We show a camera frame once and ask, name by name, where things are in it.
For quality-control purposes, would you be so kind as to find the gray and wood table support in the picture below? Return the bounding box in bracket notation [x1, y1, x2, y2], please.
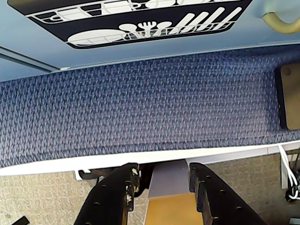
[144, 160, 205, 225]

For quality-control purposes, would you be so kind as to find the light blue toy kitchen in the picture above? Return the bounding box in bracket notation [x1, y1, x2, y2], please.
[0, 0, 300, 83]

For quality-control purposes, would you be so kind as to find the dishwasher door with rack sticker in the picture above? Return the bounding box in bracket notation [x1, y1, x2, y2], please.
[0, 0, 300, 71]

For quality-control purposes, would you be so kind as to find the wooden board with black edge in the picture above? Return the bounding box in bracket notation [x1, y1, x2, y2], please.
[274, 63, 300, 131]

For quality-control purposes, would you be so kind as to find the blue woven floor mat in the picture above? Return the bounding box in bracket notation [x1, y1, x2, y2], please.
[0, 45, 300, 168]

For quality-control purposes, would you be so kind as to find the black table clamp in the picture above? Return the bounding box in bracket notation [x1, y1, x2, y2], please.
[77, 169, 106, 180]

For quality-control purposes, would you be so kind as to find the gold dishwasher door handle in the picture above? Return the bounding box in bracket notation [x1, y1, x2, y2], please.
[262, 13, 300, 35]

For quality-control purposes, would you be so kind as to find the white looped cable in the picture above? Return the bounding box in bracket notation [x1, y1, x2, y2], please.
[278, 145, 299, 203]

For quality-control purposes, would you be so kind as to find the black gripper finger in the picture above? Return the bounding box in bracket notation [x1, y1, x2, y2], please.
[188, 161, 269, 225]
[74, 163, 142, 225]

